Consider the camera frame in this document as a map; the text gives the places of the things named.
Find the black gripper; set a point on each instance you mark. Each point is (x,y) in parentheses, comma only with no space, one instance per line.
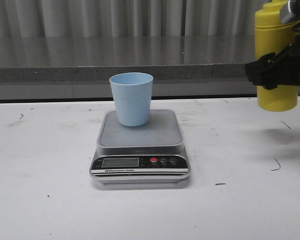
(271,69)

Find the yellow squeeze bottle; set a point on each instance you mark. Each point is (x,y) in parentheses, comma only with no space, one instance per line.
(272,36)

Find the light blue plastic cup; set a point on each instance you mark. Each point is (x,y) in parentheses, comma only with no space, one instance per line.
(132,94)

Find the silver digital kitchen scale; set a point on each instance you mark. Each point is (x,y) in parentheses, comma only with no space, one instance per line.
(150,156)

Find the grey steel counter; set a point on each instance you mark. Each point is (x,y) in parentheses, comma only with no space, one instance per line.
(73,68)

